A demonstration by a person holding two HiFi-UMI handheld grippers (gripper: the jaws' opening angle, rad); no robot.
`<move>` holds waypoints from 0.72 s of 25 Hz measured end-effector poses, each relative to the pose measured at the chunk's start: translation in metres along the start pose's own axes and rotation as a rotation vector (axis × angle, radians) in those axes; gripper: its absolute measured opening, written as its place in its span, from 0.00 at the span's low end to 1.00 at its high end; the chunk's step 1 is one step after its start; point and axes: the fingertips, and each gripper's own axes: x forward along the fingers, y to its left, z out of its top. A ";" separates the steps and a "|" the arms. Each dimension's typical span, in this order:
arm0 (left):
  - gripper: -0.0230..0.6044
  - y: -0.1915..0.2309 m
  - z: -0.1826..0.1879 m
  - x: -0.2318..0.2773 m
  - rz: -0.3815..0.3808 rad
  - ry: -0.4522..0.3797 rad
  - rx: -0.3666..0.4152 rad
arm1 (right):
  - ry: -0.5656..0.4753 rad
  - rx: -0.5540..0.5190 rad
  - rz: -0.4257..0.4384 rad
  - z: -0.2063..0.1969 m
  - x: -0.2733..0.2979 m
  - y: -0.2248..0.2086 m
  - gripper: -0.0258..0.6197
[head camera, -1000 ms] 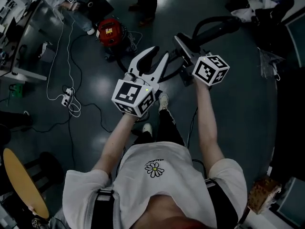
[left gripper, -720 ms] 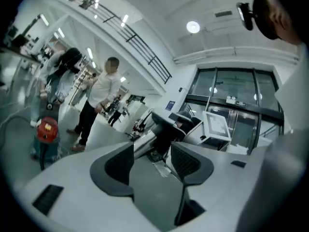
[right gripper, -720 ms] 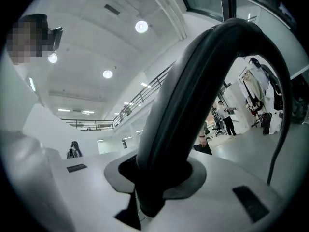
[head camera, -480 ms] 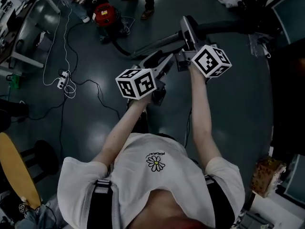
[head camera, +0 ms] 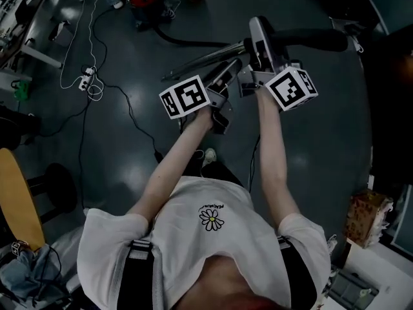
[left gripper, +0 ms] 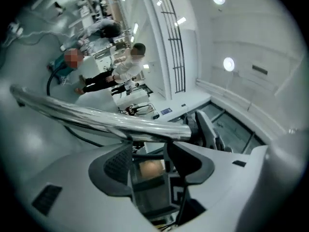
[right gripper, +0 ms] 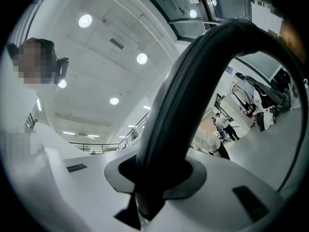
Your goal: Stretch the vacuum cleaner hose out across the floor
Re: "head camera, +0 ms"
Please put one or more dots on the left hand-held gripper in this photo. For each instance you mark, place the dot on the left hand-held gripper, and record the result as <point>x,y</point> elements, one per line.
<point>187,97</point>

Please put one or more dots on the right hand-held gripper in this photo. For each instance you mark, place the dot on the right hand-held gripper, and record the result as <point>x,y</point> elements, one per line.
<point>290,89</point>

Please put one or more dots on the metal vacuum wand tube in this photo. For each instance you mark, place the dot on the metal vacuum wand tube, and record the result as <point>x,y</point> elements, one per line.
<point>200,63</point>

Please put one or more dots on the person's left forearm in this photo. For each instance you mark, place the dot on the person's left forearm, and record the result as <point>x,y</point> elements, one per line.
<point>171,163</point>

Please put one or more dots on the person's right forearm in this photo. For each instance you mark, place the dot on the person's right forearm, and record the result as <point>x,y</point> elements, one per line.
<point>274,160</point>

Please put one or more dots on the beige lace-up sneaker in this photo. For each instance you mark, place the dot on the beige lace-up sneaker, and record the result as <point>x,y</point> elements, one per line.
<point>210,156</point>

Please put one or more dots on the clear plastic bag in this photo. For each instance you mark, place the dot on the clear plastic bag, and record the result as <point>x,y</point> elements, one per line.
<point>353,27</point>

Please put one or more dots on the person's black trousers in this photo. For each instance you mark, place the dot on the person's black trousers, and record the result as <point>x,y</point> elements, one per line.
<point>222,173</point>

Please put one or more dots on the white power strip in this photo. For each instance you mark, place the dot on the white power strip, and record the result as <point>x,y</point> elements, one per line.
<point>86,79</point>

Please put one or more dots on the black round stool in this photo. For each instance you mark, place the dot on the black round stool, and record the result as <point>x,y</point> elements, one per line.
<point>61,182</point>

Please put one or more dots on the brown patterned box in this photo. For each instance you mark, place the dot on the brown patterned box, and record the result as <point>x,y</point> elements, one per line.
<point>364,218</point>

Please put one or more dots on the small green item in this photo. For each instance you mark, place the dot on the small green item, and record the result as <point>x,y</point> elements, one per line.
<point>22,90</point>

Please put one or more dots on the white shelf unit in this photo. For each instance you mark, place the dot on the white shelf unit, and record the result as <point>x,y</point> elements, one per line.
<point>364,263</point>

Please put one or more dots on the round wooden table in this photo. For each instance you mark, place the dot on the round wooden table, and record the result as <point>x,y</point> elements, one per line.
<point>19,199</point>

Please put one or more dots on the small black white block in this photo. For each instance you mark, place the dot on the small black white block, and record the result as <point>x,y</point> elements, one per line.
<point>17,249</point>

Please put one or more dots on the blue grey cloth garment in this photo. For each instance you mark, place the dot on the blue grey cloth garment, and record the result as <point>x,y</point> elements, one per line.
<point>22,273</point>

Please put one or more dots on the white frame desk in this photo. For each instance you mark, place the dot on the white frame desk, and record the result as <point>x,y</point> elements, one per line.
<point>43,55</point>

